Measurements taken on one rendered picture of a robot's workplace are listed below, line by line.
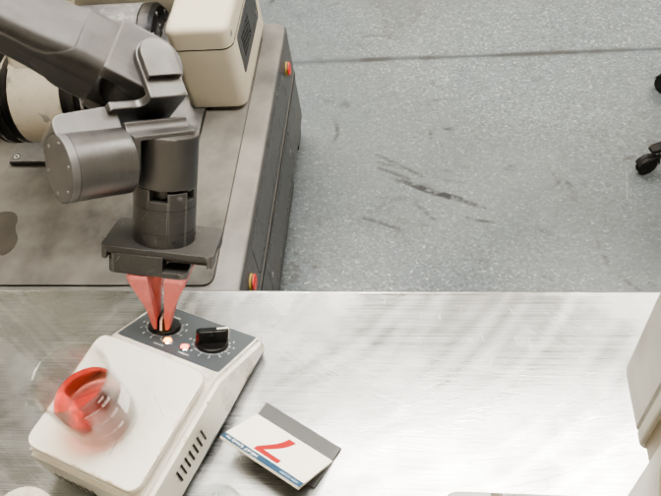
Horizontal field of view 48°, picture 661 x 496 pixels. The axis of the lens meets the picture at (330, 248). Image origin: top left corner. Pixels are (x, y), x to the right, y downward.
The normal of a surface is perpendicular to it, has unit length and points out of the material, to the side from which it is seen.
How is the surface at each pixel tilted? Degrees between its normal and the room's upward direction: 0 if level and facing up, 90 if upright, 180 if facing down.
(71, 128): 41
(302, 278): 0
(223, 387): 90
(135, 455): 0
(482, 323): 0
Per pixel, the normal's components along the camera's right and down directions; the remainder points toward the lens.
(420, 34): -0.11, -0.60
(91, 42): 0.54, -0.29
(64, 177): -0.76, 0.20
